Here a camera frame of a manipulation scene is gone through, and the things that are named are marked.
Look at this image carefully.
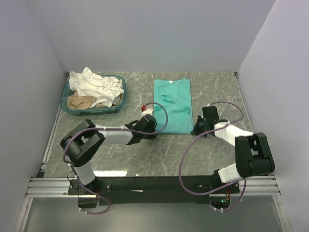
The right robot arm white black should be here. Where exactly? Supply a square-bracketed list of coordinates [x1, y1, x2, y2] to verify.
[191, 106, 275, 193]

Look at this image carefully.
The teal t shirt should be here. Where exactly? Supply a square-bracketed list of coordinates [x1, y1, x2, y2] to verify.
[154, 79, 193, 134]

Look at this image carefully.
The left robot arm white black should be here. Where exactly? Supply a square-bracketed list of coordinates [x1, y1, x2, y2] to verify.
[60, 114, 156, 194]

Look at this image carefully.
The white t shirt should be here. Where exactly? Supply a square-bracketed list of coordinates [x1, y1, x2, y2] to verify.
[69, 67, 124, 107]

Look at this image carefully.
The beige t shirt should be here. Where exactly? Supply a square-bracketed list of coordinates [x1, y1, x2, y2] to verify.
[67, 94, 105, 110]

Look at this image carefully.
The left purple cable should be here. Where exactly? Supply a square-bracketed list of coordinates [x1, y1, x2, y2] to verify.
[62, 102, 169, 215]

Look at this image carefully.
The teal plastic basket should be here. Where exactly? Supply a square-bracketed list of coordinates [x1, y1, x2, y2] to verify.
[59, 74, 128, 116]

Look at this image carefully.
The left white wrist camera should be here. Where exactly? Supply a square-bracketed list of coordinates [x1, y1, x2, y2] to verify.
[141, 105, 154, 117]

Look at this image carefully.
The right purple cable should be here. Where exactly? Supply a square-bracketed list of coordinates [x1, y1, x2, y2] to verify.
[178, 101, 248, 212]

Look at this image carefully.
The purple cable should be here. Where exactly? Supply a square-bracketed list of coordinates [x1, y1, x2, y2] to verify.
[178, 101, 248, 212]
[62, 102, 169, 215]

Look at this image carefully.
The aluminium frame rail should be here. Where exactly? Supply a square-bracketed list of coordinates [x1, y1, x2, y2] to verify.
[16, 111, 291, 232]

